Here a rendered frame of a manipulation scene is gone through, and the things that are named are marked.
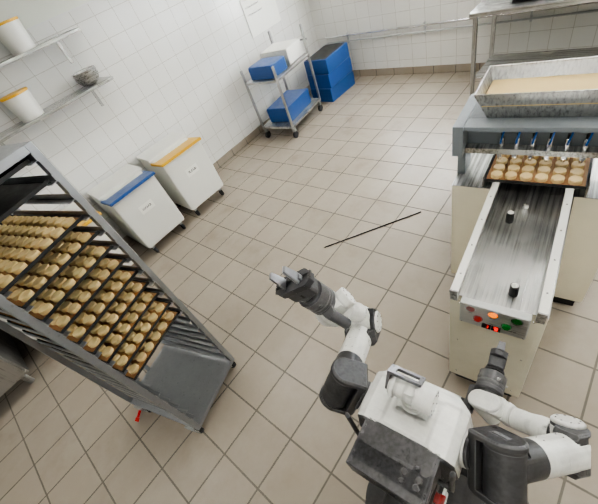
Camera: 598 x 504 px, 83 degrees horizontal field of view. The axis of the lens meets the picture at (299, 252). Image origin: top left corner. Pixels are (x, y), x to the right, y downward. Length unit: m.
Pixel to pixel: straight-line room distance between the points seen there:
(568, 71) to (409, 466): 1.69
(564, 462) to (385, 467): 0.42
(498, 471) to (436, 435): 0.14
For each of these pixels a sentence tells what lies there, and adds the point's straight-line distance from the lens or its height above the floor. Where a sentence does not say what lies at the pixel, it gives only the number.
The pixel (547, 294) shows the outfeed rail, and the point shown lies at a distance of 1.50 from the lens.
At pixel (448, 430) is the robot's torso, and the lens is 1.01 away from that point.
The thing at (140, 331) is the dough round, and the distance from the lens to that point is 1.98.
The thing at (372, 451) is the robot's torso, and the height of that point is 1.11.
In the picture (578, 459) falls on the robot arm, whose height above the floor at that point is 0.99.
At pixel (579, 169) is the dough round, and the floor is 0.92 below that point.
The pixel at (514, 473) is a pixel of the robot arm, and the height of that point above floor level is 1.11.
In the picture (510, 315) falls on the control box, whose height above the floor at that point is 0.84.
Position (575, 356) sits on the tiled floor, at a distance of 2.45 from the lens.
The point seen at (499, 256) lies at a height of 0.84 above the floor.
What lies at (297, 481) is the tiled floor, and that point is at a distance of 2.22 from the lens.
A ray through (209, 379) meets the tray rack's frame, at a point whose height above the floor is 0.15.
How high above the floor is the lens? 2.08
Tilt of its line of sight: 43 degrees down
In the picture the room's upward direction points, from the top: 24 degrees counter-clockwise
